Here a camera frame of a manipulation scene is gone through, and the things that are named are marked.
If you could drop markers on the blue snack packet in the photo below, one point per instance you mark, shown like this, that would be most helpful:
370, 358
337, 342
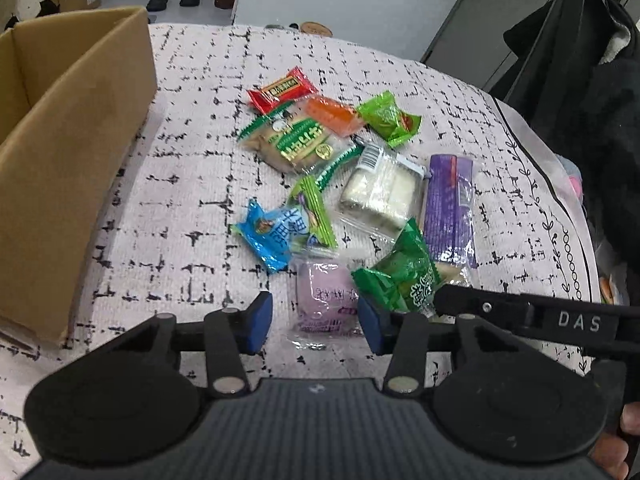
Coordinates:
272, 232

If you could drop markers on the pale purple snack packet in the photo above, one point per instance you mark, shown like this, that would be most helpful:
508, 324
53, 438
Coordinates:
325, 297

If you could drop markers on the green crinkled snack packet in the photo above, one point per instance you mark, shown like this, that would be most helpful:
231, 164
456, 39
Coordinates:
405, 275

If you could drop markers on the person's right hand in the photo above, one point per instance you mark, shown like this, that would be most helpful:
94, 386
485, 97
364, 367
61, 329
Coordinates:
617, 452

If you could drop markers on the green and white biscuit pack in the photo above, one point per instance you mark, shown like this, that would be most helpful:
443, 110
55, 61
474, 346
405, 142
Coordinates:
300, 142

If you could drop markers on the green packet with red mark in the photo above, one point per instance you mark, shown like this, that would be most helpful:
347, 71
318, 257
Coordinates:
387, 117

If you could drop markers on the grey cabinet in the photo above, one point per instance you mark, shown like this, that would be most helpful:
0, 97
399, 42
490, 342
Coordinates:
475, 25

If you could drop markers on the clear packet of white cakes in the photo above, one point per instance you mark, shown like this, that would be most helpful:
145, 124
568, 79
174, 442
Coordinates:
380, 187

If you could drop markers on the white black-patterned bedspread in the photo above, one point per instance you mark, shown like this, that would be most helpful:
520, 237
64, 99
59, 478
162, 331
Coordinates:
200, 160

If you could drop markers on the brown cardboard box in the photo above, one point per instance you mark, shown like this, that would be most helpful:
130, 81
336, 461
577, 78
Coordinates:
65, 170

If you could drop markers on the red snack packet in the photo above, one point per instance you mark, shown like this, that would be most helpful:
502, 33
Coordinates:
280, 90

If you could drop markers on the wooden-lid round container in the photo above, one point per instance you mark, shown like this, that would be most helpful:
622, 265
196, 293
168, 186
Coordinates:
317, 28

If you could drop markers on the orange jelly packet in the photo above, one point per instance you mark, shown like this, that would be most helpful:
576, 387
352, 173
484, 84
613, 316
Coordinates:
330, 112

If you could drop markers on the small green striped packet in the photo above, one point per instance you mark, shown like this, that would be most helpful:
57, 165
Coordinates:
315, 205

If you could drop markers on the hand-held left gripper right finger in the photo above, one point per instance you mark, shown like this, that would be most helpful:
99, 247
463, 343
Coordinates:
372, 326

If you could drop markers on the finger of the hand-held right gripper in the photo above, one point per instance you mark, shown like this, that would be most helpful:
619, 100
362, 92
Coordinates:
480, 306

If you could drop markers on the long purple snack packet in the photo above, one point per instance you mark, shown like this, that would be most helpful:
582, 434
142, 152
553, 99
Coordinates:
450, 210

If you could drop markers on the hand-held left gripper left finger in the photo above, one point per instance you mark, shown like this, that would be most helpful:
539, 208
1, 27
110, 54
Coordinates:
260, 321

